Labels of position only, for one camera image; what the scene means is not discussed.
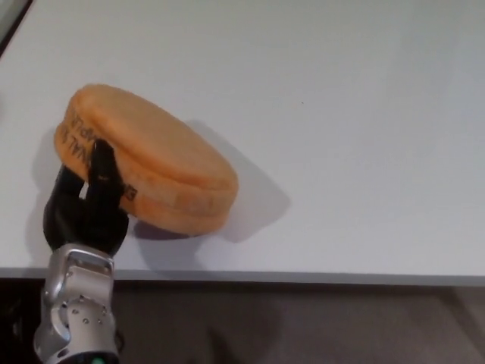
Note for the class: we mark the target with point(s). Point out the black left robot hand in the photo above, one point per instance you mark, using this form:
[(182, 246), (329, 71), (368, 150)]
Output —
[(87, 220)]

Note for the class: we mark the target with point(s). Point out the orange plush plate with lettering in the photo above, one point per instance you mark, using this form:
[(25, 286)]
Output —
[(151, 151)]

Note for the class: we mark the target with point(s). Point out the grey panel with black edge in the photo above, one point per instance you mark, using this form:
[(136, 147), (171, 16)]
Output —
[(9, 19)]

